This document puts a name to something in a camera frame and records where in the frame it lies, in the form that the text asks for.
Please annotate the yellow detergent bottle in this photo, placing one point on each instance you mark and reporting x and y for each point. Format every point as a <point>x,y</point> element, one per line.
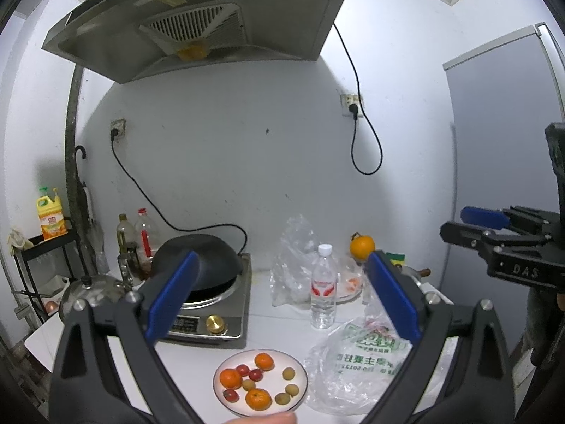
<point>50,214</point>

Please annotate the grey refrigerator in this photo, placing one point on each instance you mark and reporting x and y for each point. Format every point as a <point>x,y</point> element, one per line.
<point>499,141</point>

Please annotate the crumpled clear plastic bag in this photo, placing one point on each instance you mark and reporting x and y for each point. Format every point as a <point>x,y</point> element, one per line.
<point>375,311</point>

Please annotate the green printed plastic bag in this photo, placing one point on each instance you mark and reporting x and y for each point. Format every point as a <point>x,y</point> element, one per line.
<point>353,362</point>

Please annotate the steel utensil holder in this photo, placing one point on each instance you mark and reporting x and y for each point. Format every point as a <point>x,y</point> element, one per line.
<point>128,267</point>

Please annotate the orange peel pieces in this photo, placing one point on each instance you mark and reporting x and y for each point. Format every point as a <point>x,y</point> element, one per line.
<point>353,282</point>

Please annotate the black metal rack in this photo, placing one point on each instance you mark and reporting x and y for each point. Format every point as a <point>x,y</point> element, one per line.
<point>53,244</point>

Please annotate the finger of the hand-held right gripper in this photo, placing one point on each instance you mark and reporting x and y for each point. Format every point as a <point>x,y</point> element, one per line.
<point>463,235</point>
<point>483,217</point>

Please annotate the grey vertical pipe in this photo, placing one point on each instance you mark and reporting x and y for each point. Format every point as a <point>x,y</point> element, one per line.
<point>73,141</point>

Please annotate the red cap bottle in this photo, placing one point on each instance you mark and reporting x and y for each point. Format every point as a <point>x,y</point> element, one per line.
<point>145,234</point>

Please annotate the mandarin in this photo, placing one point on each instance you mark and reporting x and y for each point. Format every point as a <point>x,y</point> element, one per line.
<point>258,399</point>
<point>264,361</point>
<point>230,378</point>

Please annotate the pale cloth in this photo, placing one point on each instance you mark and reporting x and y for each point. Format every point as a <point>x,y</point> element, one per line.
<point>17,239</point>

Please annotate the yellow longan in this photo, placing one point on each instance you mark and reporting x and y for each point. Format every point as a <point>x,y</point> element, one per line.
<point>248,384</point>
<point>281,398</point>
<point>288,373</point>
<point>291,390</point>

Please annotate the red cherry tomato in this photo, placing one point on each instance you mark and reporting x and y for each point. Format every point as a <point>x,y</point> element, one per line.
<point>255,374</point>
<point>229,394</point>
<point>242,369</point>

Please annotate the white wall socket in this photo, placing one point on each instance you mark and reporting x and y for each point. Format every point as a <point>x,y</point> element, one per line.
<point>345,99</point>

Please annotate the black wok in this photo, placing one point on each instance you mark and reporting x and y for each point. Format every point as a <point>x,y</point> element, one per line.
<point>212,260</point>

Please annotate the steel pot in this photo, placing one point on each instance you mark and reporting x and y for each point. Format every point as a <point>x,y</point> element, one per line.
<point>417,278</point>

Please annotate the black umbrella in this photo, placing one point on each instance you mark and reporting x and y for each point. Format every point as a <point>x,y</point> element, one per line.
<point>84,194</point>

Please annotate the person's left hand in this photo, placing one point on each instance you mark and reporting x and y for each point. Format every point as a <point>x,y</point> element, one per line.
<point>265,419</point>

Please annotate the white dish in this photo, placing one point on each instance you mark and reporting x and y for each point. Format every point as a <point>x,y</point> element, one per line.
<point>348,296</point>

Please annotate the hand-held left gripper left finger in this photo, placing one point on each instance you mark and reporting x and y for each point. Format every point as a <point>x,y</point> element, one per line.
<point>172,300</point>

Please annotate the orange with green leaf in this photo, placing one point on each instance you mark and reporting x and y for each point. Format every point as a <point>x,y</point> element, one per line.
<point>362,247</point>

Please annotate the cooking oil bottle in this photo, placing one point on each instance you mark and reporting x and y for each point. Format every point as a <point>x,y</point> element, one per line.
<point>125,234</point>

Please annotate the white plate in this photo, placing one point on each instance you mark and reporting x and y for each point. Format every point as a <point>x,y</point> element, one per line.
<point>269,384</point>

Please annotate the clear water bottle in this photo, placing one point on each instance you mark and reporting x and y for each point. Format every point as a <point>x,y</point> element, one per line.
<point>323,309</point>

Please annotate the small wall socket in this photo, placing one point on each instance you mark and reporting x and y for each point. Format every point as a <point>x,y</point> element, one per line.
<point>120,123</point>

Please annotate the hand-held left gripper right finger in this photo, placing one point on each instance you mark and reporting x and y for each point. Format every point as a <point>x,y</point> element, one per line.
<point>393,300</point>

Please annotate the green yellow sponge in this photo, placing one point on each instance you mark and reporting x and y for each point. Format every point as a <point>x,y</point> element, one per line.
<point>395,257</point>

